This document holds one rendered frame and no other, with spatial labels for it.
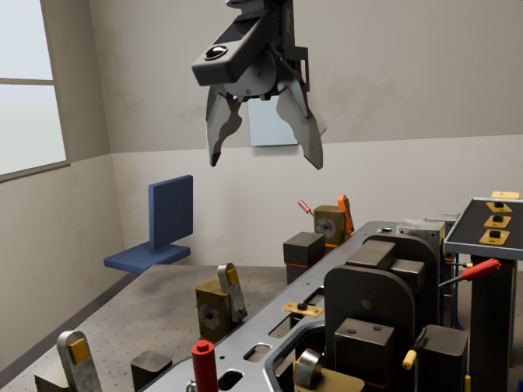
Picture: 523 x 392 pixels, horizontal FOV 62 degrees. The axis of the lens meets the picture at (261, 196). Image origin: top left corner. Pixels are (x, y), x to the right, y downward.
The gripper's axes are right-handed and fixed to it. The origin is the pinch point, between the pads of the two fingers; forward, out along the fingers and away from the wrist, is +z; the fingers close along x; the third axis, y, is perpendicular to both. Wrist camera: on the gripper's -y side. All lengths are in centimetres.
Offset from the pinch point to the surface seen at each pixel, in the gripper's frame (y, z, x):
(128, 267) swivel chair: 133, 91, 193
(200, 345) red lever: -14.6, 14.3, -1.5
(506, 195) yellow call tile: 80, 19, -21
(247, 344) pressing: 16.0, 35.5, 15.6
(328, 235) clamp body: 87, 38, 31
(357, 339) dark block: 7.5, 23.6, -8.7
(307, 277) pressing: 48, 36, 19
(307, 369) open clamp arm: 1.7, 25.9, -4.2
